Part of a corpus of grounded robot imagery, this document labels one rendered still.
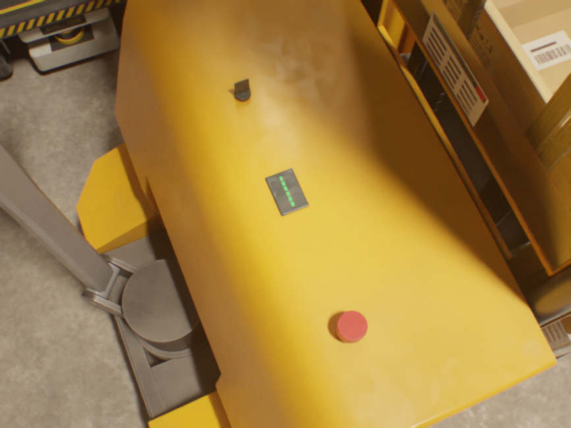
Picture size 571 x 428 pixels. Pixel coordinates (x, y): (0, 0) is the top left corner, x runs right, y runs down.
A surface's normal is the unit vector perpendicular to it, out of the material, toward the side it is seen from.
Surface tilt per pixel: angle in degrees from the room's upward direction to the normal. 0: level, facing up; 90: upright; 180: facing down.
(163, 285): 0
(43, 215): 90
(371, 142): 0
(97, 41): 90
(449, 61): 90
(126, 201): 22
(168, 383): 0
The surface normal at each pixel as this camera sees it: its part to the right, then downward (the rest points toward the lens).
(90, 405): 0.02, -0.34
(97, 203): -0.32, -0.18
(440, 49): -0.92, 0.36
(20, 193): 0.94, 0.33
